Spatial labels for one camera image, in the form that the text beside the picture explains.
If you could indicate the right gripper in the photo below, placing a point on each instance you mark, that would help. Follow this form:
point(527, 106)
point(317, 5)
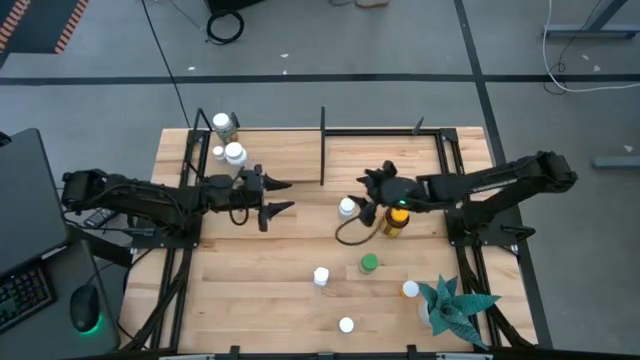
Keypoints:
point(400, 192)

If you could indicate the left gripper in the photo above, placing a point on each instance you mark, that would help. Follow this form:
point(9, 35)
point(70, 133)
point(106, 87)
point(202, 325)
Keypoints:
point(252, 192)

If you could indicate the white pill bottle round cap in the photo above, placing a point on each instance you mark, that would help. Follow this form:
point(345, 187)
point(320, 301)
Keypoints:
point(346, 206)

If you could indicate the amber bottle yellow cap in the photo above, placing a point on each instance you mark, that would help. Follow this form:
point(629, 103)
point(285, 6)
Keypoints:
point(396, 222)

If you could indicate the green cap medicine bottle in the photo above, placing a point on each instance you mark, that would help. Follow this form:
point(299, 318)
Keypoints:
point(369, 262)

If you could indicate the clear gummy bottle white cap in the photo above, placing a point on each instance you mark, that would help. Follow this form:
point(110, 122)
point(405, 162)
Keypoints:
point(222, 122)

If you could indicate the white bottle blue label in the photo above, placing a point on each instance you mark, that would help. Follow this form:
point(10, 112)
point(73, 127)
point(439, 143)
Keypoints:
point(321, 276)

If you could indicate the orange bottle white cap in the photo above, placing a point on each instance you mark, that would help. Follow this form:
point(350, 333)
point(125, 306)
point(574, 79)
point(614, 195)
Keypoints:
point(410, 288)

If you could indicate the pink bottle white cap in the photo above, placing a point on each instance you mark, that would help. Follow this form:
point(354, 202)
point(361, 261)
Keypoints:
point(346, 325)

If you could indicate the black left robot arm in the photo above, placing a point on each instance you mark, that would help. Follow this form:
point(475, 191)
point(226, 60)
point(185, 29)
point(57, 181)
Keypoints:
point(150, 197)

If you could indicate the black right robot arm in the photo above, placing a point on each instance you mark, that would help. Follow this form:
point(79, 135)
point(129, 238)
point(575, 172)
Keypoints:
point(500, 180)

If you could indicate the large white pill bottle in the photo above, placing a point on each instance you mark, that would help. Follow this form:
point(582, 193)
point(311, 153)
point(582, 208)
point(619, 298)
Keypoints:
point(234, 151)

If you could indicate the small white pill bottle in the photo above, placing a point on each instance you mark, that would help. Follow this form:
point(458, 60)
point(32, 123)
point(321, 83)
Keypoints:
point(218, 151)

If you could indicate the teal artificial plant white pot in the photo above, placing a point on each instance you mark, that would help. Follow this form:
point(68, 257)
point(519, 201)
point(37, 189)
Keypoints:
point(450, 312)

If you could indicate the black power adapter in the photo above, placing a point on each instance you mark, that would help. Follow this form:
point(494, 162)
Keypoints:
point(100, 218)

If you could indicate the black equipment box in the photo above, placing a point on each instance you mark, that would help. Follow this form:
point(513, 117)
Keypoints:
point(230, 4)

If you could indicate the black computer mouse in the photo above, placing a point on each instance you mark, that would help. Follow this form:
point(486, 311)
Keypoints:
point(85, 307)

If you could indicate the black laptop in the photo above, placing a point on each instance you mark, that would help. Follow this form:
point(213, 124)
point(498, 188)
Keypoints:
point(30, 200)

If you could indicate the grey desk foot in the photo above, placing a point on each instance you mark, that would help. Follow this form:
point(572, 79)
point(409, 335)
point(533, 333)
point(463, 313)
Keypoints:
point(615, 162)

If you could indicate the dark grey side desk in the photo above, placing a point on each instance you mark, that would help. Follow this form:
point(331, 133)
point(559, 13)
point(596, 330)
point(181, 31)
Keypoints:
point(50, 345)

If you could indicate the grey desk leg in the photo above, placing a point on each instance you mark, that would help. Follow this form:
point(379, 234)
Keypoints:
point(590, 31)

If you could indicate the black keyboard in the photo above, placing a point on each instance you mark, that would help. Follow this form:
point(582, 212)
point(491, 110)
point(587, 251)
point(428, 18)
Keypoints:
point(22, 297)

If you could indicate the black mat orange striped edges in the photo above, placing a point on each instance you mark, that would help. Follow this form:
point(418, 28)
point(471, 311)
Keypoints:
point(35, 25)

